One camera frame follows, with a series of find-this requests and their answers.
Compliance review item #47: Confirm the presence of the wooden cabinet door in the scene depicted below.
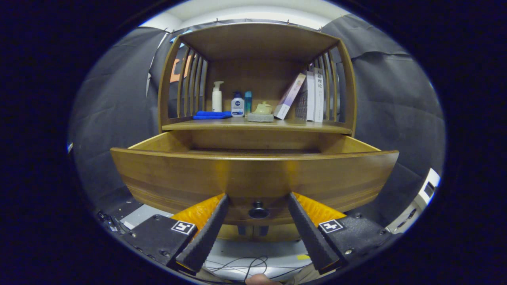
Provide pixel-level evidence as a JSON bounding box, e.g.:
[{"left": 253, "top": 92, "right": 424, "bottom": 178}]
[{"left": 217, "top": 224, "right": 254, "bottom": 242}]

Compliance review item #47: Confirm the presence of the purple and white book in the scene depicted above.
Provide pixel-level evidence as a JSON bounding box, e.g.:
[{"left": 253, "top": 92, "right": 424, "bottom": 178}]
[{"left": 274, "top": 73, "right": 307, "bottom": 120}]

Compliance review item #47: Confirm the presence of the patterned cover book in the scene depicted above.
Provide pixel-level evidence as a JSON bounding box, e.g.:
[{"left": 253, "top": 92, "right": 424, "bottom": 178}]
[{"left": 295, "top": 70, "right": 316, "bottom": 122}]

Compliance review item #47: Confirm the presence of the white book black lettering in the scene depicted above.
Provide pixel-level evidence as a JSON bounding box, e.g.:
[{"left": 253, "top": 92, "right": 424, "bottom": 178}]
[{"left": 313, "top": 67, "right": 324, "bottom": 123}]

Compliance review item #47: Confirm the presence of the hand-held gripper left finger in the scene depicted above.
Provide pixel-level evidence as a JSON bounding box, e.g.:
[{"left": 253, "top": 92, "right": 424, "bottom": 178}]
[{"left": 119, "top": 193, "right": 230, "bottom": 274}]

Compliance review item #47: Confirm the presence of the wooden drawer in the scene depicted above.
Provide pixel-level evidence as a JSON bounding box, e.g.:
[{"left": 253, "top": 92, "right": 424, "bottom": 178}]
[{"left": 110, "top": 131, "right": 400, "bottom": 226}]

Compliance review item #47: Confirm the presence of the blue folded cloth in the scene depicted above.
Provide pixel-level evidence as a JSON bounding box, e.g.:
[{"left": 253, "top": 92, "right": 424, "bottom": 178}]
[{"left": 193, "top": 110, "right": 232, "bottom": 120}]

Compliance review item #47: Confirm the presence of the dark drawer knob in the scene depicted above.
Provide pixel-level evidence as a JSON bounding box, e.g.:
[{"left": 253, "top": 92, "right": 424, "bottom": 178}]
[{"left": 248, "top": 201, "right": 271, "bottom": 219}]

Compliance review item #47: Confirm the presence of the white pump bottle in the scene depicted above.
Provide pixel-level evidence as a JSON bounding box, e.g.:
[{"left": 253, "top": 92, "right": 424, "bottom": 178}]
[{"left": 212, "top": 81, "right": 224, "bottom": 112}]

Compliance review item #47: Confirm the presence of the wooden cabinet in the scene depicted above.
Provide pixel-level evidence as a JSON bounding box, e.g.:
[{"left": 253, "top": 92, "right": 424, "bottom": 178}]
[{"left": 157, "top": 22, "right": 358, "bottom": 243}]

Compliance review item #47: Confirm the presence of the wooden countertop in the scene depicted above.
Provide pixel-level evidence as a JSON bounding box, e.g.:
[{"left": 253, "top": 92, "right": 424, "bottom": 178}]
[{"left": 162, "top": 117, "right": 353, "bottom": 135}]

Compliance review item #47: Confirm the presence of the white lotion bottle blue cap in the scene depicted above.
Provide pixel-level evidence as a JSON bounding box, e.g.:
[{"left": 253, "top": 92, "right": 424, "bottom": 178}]
[{"left": 231, "top": 91, "right": 245, "bottom": 118}]

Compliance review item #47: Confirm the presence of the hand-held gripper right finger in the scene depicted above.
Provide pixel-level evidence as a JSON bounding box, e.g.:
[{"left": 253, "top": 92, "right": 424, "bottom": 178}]
[{"left": 286, "top": 192, "right": 396, "bottom": 274}]

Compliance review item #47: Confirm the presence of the black floor cable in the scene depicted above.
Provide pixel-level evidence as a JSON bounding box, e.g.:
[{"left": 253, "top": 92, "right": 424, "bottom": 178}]
[{"left": 204, "top": 255, "right": 270, "bottom": 281}]

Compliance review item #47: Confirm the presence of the pale green scrub pad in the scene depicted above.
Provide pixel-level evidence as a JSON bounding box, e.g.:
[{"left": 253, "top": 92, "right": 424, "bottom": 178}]
[{"left": 247, "top": 106, "right": 274, "bottom": 123}]

